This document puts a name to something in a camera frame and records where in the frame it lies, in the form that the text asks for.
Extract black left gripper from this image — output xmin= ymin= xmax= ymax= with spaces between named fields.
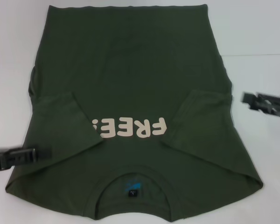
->
xmin=0 ymin=146 xmax=54 ymax=173

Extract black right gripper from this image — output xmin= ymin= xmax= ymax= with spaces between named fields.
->
xmin=241 ymin=92 xmax=280 ymax=121

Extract dark green FREE t-shirt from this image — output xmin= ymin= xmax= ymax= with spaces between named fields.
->
xmin=4 ymin=3 xmax=264 ymax=222

